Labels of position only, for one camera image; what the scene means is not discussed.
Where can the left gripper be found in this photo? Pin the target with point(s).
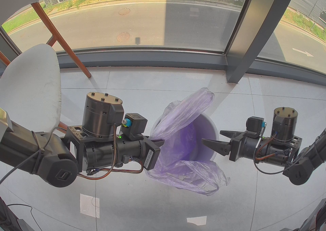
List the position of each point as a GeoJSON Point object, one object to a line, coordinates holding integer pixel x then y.
{"type": "Point", "coordinates": [130, 151]}

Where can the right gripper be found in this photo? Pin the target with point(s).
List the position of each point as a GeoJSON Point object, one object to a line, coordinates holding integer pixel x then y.
{"type": "Point", "coordinates": [248, 148]}

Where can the purple plastic bag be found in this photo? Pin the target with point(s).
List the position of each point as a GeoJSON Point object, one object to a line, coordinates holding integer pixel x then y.
{"type": "Point", "coordinates": [178, 117]}

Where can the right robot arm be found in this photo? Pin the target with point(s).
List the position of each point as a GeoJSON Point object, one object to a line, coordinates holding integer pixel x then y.
{"type": "Point", "coordinates": [305, 163]}

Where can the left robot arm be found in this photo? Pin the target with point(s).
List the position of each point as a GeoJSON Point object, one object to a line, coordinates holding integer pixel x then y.
{"type": "Point", "coordinates": [51, 163]}

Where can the white trash bin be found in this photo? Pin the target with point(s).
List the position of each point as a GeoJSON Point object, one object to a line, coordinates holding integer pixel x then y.
{"type": "Point", "coordinates": [215, 129]}

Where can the window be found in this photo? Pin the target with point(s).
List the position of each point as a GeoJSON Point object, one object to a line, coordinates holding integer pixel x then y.
{"type": "Point", "coordinates": [254, 33]}

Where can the white chair with wooden legs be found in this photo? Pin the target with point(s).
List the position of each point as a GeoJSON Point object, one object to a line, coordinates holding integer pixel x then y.
{"type": "Point", "coordinates": [30, 84]}

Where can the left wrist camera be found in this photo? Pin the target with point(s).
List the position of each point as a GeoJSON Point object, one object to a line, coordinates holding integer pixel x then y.
{"type": "Point", "coordinates": [136, 123]}

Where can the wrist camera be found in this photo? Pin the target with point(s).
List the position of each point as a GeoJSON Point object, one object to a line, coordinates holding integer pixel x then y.
{"type": "Point", "coordinates": [254, 125]}
{"type": "Point", "coordinates": [136, 123]}

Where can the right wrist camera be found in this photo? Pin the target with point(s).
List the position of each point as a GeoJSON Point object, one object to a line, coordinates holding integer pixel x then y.
{"type": "Point", "coordinates": [254, 125]}

